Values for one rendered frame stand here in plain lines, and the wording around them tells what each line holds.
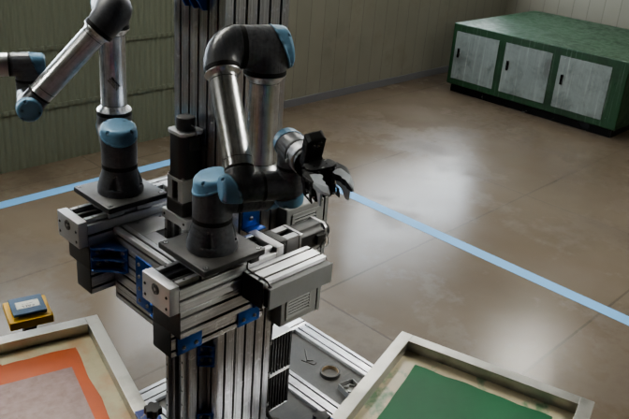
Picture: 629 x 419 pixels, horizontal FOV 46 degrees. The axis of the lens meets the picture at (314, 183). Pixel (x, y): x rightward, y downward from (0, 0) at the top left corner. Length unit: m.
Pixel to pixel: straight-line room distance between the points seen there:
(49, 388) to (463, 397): 1.14
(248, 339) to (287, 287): 0.53
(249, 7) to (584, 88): 6.08
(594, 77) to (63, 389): 6.58
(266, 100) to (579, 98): 6.23
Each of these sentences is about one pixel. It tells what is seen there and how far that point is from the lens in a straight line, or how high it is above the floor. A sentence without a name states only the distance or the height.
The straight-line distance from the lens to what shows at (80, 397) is 2.14.
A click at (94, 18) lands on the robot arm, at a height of 1.83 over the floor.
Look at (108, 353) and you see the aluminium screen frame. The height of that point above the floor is 0.99.
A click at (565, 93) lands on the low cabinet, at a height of 0.34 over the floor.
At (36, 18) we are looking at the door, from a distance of 5.87.
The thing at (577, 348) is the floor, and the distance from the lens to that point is 4.35.
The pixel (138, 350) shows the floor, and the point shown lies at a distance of 3.92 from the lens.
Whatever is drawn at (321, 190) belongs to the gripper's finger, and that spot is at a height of 1.67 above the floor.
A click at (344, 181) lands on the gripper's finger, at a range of 1.60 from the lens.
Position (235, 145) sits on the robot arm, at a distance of 1.83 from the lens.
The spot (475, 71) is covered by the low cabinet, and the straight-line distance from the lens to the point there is 8.60.
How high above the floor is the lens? 2.30
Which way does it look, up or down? 23 degrees down
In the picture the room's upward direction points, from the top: 4 degrees clockwise
